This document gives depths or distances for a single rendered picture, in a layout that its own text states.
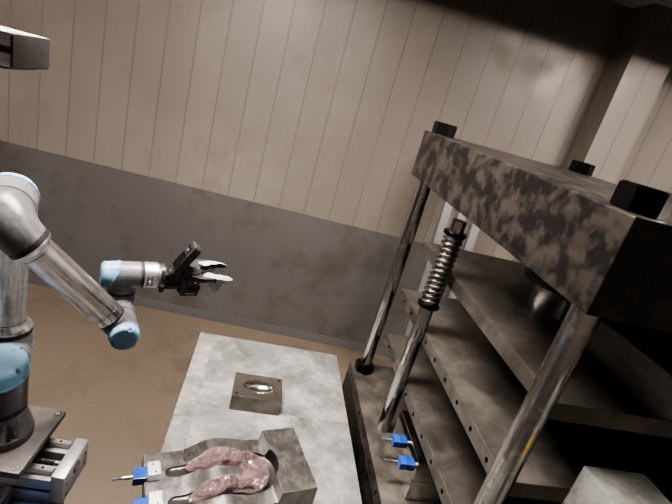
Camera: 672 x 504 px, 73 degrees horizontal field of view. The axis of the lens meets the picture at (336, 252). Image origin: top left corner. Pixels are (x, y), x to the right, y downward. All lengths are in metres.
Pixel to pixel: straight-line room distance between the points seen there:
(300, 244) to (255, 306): 0.68
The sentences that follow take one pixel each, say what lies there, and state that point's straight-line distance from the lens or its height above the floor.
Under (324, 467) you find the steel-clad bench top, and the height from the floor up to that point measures 0.80.
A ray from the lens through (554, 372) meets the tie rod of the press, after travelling 1.09.
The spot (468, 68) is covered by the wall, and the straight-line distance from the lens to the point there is 3.62.
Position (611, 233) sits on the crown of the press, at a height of 1.96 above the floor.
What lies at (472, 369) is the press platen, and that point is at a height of 1.29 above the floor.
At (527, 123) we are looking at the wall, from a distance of 3.81.
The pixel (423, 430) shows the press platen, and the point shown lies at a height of 1.04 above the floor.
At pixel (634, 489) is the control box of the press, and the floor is 1.47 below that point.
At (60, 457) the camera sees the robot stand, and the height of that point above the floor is 0.96.
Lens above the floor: 2.07
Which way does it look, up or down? 19 degrees down
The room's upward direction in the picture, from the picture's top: 16 degrees clockwise
